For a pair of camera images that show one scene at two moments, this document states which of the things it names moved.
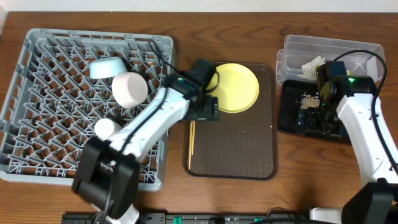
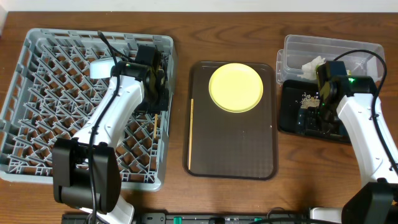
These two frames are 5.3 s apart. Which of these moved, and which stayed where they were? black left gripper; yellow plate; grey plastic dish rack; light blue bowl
Moved: black left gripper
Stayed: light blue bowl; yellow plate; grey plastic dish rack
